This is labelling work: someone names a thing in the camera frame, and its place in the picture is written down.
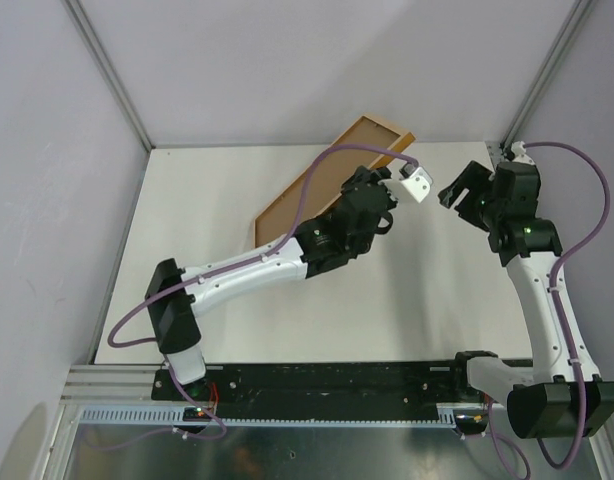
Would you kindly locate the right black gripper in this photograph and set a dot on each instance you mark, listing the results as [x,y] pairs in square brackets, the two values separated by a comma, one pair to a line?
[475,178]

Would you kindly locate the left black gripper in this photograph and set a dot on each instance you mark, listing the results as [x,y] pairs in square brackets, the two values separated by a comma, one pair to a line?
[378,175]

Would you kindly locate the wooden picture frame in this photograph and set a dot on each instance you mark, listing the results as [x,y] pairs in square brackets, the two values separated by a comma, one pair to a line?
[327,175]

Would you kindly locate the brown frame backing board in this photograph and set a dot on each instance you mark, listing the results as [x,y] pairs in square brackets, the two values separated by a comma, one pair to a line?
[332,170]

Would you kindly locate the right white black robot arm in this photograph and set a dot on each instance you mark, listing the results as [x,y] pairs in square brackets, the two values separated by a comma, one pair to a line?
[564,393]

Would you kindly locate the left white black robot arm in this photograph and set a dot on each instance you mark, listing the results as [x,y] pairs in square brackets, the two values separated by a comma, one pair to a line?
[319,245]

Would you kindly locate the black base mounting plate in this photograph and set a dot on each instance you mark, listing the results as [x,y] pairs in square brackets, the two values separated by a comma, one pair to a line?
[338,406]

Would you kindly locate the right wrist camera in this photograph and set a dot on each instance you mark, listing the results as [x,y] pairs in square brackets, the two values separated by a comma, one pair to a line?
[517,152]

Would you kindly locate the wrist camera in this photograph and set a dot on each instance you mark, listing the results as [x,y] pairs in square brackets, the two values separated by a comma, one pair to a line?
[412,186]
[517,152]

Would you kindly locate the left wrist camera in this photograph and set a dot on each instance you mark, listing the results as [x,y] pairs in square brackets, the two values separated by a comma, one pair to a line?
[412,186]

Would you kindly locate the right aluminium corner post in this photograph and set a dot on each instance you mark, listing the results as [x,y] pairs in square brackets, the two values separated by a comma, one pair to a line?
[550,66]

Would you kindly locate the aluminium corner post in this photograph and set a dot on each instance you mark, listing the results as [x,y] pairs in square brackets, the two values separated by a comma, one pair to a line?
[550,66]
[103,62]

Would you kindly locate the grey slotted cable duct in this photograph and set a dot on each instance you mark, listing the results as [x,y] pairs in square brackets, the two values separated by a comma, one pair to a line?
[178,415]

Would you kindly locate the left aluminium corner post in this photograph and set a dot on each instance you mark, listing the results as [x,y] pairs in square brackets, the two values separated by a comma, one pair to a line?
[103,62]

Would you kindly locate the aluminium front rail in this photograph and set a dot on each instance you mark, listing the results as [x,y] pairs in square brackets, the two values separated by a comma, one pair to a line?
[107,385]

